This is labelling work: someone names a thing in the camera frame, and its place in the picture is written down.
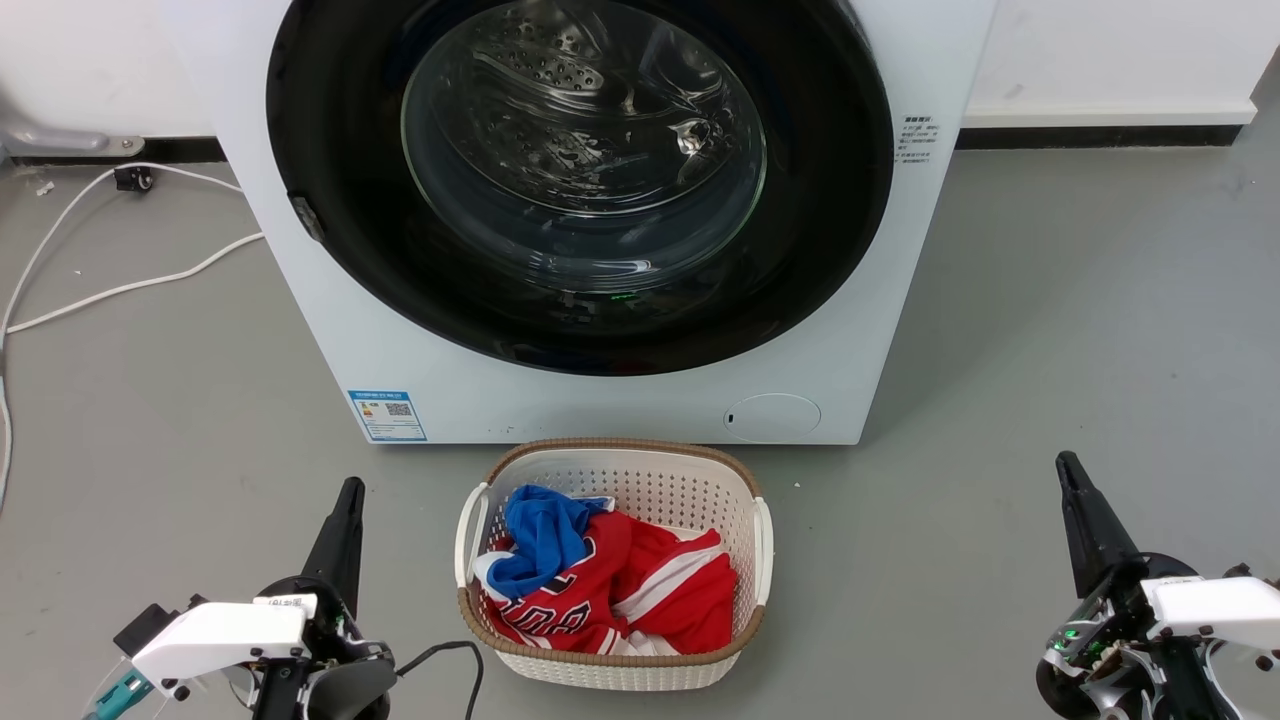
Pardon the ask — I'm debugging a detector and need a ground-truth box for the red white basketball jersey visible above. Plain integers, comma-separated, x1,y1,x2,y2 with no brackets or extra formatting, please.
472,510,739,657

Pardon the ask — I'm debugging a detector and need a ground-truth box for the white front-load washing machine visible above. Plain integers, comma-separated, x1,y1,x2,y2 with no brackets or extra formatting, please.
160,0,999,446

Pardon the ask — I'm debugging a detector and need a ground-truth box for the round white filter cover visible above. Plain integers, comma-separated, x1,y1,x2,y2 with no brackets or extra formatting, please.
723,393,823,443

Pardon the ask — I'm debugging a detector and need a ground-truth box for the blue energy label sticker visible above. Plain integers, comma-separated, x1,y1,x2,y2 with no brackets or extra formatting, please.
348,390,428,443

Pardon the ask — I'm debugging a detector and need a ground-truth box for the white floor cable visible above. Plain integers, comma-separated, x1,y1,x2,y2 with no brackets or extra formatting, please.
0,163,246,341
5,232,266,336

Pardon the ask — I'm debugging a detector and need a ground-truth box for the blue garment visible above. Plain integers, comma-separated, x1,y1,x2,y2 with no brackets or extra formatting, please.
486,485,615,601

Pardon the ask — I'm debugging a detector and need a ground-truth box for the white plastic laundry basket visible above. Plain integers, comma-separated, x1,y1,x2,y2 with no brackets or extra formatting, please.
455,437,775,692

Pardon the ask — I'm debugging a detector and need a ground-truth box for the teal cable connector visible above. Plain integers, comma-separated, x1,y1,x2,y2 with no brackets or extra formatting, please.
85,670,156,720

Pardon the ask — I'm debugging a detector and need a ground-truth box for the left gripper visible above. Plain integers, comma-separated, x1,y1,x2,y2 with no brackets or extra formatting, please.
250,477,397,720

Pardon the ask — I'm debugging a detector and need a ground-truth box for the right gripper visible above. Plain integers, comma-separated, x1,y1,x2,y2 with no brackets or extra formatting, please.
1036,451,1213,720

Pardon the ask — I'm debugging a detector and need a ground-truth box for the grey metal pipe bracket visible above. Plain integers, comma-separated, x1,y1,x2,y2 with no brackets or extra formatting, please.
0,95,146,161

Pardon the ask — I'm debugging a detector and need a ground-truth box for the round black glass washer door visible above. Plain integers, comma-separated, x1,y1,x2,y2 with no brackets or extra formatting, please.
266,0,895,377

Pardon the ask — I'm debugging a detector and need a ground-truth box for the black text instruction label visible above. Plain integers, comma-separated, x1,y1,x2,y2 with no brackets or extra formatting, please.
897,115,941,166

